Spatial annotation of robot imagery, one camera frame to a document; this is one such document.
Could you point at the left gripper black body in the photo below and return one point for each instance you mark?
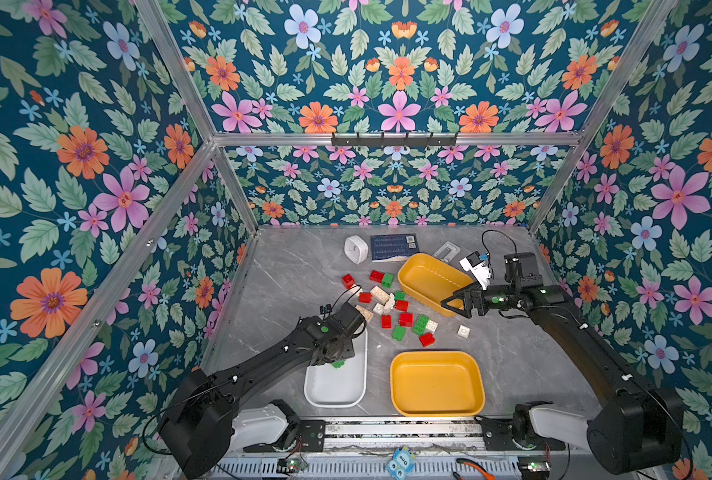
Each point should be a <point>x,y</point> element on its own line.
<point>337,348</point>

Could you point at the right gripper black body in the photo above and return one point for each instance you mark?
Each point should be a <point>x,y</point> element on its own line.
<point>496,297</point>

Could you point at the cream long lego brick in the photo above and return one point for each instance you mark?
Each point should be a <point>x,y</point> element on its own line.
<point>367,314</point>

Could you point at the red lego brick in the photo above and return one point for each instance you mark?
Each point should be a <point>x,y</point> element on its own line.
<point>376,276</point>
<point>348,282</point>
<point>406,320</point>
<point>427,339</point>

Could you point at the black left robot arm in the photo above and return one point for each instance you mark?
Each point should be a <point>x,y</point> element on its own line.
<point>197,427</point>

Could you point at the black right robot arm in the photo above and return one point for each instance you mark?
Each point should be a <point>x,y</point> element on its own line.
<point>639,425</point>

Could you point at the white flat lego plate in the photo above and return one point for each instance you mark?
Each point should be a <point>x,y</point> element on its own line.
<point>464,331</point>

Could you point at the far yellow plastic bin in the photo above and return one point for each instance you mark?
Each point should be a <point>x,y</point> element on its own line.
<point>429,281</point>

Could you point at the yellow plastic bin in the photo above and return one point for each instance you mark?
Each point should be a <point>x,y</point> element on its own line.
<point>436,383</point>
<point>429,281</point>

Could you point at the white plastic bin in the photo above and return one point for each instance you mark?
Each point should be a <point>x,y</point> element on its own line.
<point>328,386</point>

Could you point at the large green lego plate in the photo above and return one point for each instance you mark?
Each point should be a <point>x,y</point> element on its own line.
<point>420,325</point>

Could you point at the green small lego brick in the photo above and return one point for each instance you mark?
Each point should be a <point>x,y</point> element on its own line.
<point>399,333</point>

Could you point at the dark blue book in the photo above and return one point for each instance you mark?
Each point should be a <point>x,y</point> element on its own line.
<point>393,247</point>

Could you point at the near yellow plastic bin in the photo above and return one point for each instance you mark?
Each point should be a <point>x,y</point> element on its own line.
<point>436,383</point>

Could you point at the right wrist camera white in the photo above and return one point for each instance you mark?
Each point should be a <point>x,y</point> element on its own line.
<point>479,267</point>

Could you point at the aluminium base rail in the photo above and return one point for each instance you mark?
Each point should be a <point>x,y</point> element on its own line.
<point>448,434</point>

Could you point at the black hook rail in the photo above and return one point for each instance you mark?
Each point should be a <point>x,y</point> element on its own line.
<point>380,140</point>

